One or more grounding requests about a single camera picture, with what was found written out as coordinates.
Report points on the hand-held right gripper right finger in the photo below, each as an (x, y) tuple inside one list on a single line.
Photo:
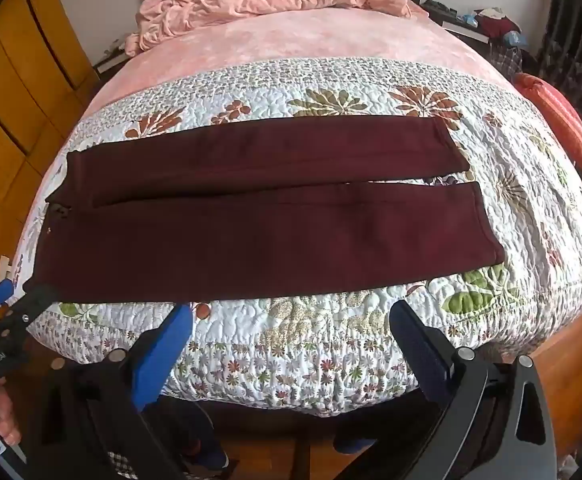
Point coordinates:
[(421, 350)]

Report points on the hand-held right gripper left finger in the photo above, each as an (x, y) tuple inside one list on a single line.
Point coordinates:
[(163, 355)]

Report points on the maroon pants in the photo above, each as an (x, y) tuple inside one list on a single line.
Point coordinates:
[(271, 230)]

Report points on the person's left hand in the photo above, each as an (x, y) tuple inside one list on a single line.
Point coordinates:
[(7, 415)]

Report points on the white floral quilt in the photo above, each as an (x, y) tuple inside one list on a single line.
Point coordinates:
[(321, 340)]

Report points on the blue slipper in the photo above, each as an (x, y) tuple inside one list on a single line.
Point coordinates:
[(356, 443), (213, 455)]

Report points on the yellow wooden wardrobe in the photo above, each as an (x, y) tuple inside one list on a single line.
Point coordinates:
[(11, 110)]

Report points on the low bedside shelf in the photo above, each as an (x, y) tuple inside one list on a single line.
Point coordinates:
[(113, 57)]

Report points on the orange cushion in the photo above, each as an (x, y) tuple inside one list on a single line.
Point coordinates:
[(556, 110)]

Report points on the plaid cloth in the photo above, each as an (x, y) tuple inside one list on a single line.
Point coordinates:
[(506, 60)]

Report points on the blue plastic bag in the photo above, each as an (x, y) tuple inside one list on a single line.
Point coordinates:
[(513, 38)]

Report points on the dark bedside table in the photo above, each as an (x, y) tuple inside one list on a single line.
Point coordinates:
[(451, 22)]

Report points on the dark red cloth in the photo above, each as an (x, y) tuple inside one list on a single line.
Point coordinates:
[(498, 25)]

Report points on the pink bed sheet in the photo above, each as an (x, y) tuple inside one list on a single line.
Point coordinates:
[(296, 40)]

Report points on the dark patterned curtain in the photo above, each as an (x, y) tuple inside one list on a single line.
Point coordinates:
[(571, 45)]

